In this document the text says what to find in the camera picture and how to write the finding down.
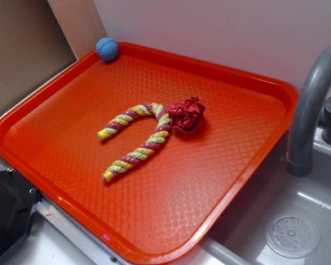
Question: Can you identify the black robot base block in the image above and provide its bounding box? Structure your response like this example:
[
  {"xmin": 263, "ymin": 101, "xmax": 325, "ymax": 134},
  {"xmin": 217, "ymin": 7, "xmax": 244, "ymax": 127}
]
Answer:
[{"xmin": 0, "ymin": 171, "xmax": 40, "ymax": 262}]

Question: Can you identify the crumpled red paper ball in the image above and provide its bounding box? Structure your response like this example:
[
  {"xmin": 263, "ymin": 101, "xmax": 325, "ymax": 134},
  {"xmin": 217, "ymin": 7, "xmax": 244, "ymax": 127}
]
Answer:
[{"xmin": 167, "ymin": 96, "xmax": 206, "ymax": 134}]

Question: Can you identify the orange plastic tray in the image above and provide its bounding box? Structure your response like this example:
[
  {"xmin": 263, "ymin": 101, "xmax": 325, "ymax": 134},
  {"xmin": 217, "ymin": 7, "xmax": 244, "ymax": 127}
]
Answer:
[{"xmin": 0, "ymin": 43, "xmax": 298, "ymax": 264}]

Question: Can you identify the blue dimpled rubber ball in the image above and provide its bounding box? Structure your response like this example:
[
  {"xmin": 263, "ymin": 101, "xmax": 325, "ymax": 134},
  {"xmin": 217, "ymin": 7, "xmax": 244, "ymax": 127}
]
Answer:
[{"xmin": 96, "ymin": 38, "xmax": 119, "ymax": 62}]

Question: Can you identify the grey curved faucet spout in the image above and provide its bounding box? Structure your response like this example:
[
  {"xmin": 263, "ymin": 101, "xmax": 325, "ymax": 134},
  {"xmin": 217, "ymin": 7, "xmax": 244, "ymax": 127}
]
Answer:
[{"xmin": 286, "ymin": 46, "xmax": 331, "ymax": 177}]

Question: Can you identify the grey plastic sink basin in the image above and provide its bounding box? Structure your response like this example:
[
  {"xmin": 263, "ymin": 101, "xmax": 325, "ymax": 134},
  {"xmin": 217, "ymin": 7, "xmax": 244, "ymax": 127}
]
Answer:
[{"xmin": 204, "ymin": 125, "xmax": 331, "ymax": 265}]

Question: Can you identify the brown cardboard panel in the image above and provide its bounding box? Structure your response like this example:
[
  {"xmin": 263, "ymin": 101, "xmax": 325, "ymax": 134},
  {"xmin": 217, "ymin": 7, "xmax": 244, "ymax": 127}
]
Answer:
[{"xmin": 0, "ymin": 1, "xmax": 76, "ymax": 116}]

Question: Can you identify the round sink drain cover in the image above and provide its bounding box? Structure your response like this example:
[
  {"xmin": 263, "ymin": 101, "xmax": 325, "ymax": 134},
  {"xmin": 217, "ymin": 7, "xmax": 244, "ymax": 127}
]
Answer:
[{"xmin": 264, "ymin": 213, "xmax": 321, "ymax": 259}]

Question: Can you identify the multicolored twisted rope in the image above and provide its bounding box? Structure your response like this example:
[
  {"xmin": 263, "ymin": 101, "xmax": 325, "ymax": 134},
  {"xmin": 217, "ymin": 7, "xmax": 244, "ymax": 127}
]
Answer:
[{"xmin": 97, "ymin": 102, "xmax": 173, "ymax": 184}]

